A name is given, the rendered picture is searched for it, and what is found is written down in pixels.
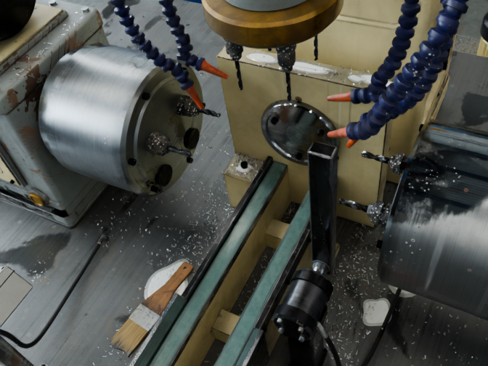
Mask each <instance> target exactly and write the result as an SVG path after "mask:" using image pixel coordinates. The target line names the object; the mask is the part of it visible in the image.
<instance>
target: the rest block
mask: <svg viewBox="0 0 488 366"><path fill-rule="evenodd" d="M235 155H236V156H237V157H236V156H234V157H233V159H232V160H231V161H230V163H229V165H230V166H231V167H233V166H234V167H236V166H238V162H236V164H235V163H234V162H235V161H236V158H238V153H236V154H235ZM240 157H243V156H242V155H241V154H240ZM240 157H239V159H238V160H237V161H240V159H242V160H243V162H241V163H240V166H241V167H242V168H243V169H246V168H247V167H248V163H249V162H248V161H251V163H250V164H252V163H253V162H254V161H253V160H252V159H246V158H247V157H248V156H247V157H246V156H245V157H243V158H240ZM248 158H249V157H248ZM253 159H254V160H255V158H253ZM246 160H247V161H246ZM258 160H259V159H258ZM258 160H257V159H256V161H258ZM254 163H255V162H254ZM263 163H264V161H263ZM263 163H262V162H261V160H259V162H256V163H255V164H253V165H257V167H256V166H255V167H253V169H252V171H251V174H249V172H250V171H249V172H248V174H245V176H246V177H249V178H243V173H242V175H240V174H239V173H238V172H237V171H235V170H234V167H233V168H231V167H230V166H229V165H228V166H229V168H227V167H226V169H225V170H224V172H226V171H227V169H228V173H224V172H223V175H224V180H225V184H226V187H227V193H228V196H229V202H230V205H231V206H232V207H235V208H236V207H237V204H238V203H239V202H240V200H241V198H242V197H243V196H244V194H245V192H246V190H247V189H248V187H249V186H250V184H251V182H252V181H250V179H251V178H253V179H254V178H255V176H254V175H256V173H257V172H255V171H256V170H255V171H254V169H256V168H259V167H261V166H260V165H263ZM232 165H233V166H232ZM230 169H231V170H230ZM232 169H233V170H232ZM259 169H260V168H259ZM259 169H257V171H259ZM234 171H235V172H234ZM229 172H231V173H229ZM233 172H234V173H233ZM253 172H254V175H253V174H252V173H253ZM237 173H238V175H235V174H237ZM239 175H240V176H239ZM248 175H251V176H252V177H250V176H248Z"/></svg>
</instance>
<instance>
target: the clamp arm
mask: <svg viewBox="0 0 488 366"><path fill-rule="evenodd" d="M307 154H308V172H309V205H310V223H311V241H312V267H313V266H314V264H315V263H316V262H317V263H316V264H315V267H320V265H321V264H324V265H322V269H323V270H326V268H327V270H326V272H325V274H326V275H332V273H333V270H334V268H335V266H336V206H337V172H338V148H337V147H335V146H332V145H327V144H324V143H321V142H313V143H312V145H311V147H310V148H309V150H308V153H307Z"/></svg>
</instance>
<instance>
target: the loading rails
mask: <svg viewBox="0 0 488 366"><path fill-rule="evenodd" d="M289 205H290V185H289V176H288V165H286V164H283V163H279V162H276V161H274V162H273V157H272V156H268V157H267V159H266V160H265V161H264V163H263V165H262V166H261V168H260V169H259V172H258V173H257V175H256V176H255V178H254V179H253V181H252V182H251V184H250V186H249V187H248V189H247V190H246V192H245V194H244V196H243V197H242V198H241V200H240V202H239V203H238V204H237V207H236V208H235V210H234V211H233V213H232V215H231V216H230V218H229V219H228V221H227V223H226V224H225V225H224V227H223V229H222V231H221V232H220V234H219V236H218V237H217V239H216V240H215V242H214V243H213V245H212V246H211V248H210V250H209V252H208V253H207V254H206V257H205V258H204V259H203V261H202V263H201V264H200V266H199V267H198V269H197V271H196V272H195V274H194V275H193V277H192V279H191V280H190V282H189V283H188V285H187V287H186V288H185V289H184V292H183V293H182V295H181V296H180V295H179V294H178V293H175V294H174V296H173V297H172V299H171V300H170V302H169V303H168V305H167V307H166V308H165V310H164V311H163V313H162V315H161V316H160V318H159V319H158V321H157V322H156V324H155V326H154V327H153V329H152V330H151V332H150V334H149V335H148V337H147V338H146V340H145V342H144V343H143V344H142V346H141V348H140V349H139V351H138V352H137V354H136V356H135V357H134V359H133V360H132V362H131V364H130V365H129V366H200V365H201V363H202V361H203V360H204V358H205V356H206V354H207V353H208V350H209V349H210V347H211V345H212V343H213V342H214V340H215V338H216V339H218V340H220V341H223V342H225V343H226V344H225V345H224V348H223V349H222V351H221V354H220V355H219V357H218V359H217V361H216V363H215V364H214V366H270V365H271V362H270V358H269V356H270V354H271V353H272V350H273V348H274V346H275V344H276V342H277V339H278V338H279V336H280V333H279V331H278V330H279V328H277V326H276V325H275V324H274V322H273V320H272V316H273V314H274V312H275V310H276V308H277V306H278V305H280V304H281V303H282V300H283V299H284V297H285V294H286V293H287V291H288V289H289V287H290V280H291V278H292V276H293V274H294V272H295V271H296V270H297V269H312V241H311V223H310V205H309V190H308V192H307V193H306V195H305V197H304V199H303V201H302V203H301V205H300V206H299V208H298V210H297V212H296V214H295V216H294V217H293V220H292V222H291V223H290V224H288V223H285V222H283V221H280V220H281V218H282V217H283V215H284V213H285V212H286V210H287V208H288V206H289ZM266 246H269V247H271V248H274V249H276V251H275V252H274V255H273V257H272V259H271V260H270V262H269V264H268V266H267V268H266V269H265V271H264V273H263V275H262V277H261V279H260V280H259V283H258V285H257V286H256V288H255V290H254V292H253V294H252V296H251V297H250V299H249V301H248V303H247V305H246V307H245V308H244V310H243V313H242V314H241V316H238V315H236V314H233V313H231V312H230V311H231V309H232V307H233V306H234V304H235V302H236V300H237V298H238V296H239V295H240V293H241V291H242V289H243V287H244V286H245V284H246V282H247V280H248V278H249V277H250V275H251V272H252V271H253V269H254V267H255V266H256V264H257V262H258V260H259V259H260V257H261V255H262V253H263V252H264V249H265V248H266Z"/></svg>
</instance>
